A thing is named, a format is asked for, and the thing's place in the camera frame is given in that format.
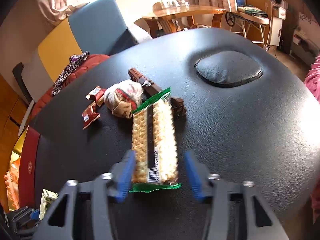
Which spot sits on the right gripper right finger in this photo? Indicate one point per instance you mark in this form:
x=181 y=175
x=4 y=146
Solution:
x=236 y=207

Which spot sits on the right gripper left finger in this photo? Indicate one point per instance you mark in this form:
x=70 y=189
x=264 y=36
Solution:
x=81 y=210

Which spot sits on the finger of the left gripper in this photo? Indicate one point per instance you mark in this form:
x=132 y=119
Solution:
x=24 y=220

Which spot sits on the small carton box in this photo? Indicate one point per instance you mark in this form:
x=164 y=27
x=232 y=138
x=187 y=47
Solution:
x=47 y=198

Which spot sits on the brown block bar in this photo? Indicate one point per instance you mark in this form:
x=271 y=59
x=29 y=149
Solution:
x=152 y=89

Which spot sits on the wooden shelf with clutter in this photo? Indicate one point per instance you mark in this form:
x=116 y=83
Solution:
x=259 y=21

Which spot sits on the red candy wrapper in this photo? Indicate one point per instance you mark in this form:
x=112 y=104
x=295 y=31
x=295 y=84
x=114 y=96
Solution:
x=96 y=96

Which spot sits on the crumpled white snack bag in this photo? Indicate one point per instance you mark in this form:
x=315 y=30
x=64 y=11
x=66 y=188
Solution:
x=123 y=98

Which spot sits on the pink quilted garment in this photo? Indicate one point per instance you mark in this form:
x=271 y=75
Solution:
x=312 y=80

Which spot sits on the black round cushion pad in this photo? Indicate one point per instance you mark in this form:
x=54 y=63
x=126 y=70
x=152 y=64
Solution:
x=228 y=69

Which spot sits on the leopard print cloth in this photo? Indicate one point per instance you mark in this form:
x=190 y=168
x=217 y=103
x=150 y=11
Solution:
x=75 y=61

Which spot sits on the red quilted jacket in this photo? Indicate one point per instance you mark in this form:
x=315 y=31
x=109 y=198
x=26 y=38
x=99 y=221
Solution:
x=92 y=61

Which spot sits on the multicolour armchair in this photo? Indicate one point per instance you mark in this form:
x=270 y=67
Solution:
x=97 y=27

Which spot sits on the wooden side table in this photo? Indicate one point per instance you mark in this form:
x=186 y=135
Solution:
x=165 y=17

